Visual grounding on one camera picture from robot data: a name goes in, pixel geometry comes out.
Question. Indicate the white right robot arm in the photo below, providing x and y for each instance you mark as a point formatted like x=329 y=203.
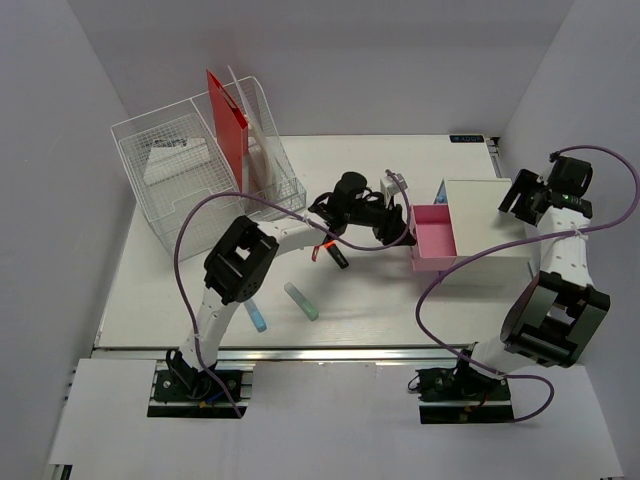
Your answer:
x=558 y=313

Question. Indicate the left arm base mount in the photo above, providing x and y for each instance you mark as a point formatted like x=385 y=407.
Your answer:
x=182 y=391

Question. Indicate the clear document sleeve with papers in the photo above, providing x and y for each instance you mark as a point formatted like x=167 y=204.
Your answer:
x=259 y=160

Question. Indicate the white drawer box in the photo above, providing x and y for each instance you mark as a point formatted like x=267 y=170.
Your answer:
x=477 y=226

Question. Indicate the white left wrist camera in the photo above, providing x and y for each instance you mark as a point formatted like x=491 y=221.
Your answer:
x=391 y=185

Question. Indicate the blue highlighter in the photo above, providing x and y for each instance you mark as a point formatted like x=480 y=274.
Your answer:
x=255 y=316

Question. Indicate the small blue label plate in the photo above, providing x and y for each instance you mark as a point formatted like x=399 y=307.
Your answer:
x=466 y=138

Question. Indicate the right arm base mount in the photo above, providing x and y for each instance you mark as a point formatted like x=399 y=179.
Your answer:
x=461 y=395

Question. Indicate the blue drawer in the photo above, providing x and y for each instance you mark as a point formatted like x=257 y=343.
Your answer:
x=441 y=196

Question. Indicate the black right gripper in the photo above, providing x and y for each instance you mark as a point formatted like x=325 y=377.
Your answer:
x=524 y=183

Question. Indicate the aluminium table rail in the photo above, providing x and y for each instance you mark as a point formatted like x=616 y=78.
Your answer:
x=297 y=354

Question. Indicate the red plastic folder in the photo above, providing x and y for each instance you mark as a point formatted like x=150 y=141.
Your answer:
x=231 y=128

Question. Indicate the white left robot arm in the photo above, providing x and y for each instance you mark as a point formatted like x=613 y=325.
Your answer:
x=238 y=264

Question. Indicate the papers in wire organizer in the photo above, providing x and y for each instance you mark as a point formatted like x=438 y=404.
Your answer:
x=171 y=157

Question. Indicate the white wire file organizer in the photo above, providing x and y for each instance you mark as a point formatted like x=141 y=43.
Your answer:
x=189 y=213

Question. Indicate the pink drawer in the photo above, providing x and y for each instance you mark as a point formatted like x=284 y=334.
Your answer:
x=435 y=248

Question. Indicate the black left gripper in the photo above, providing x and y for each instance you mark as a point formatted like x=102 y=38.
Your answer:
x=396 y=233

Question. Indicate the orange black highlighter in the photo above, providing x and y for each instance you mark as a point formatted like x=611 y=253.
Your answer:
x=335 y=253

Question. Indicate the green highlighter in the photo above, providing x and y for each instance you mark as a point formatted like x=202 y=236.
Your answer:
x=311 y=311

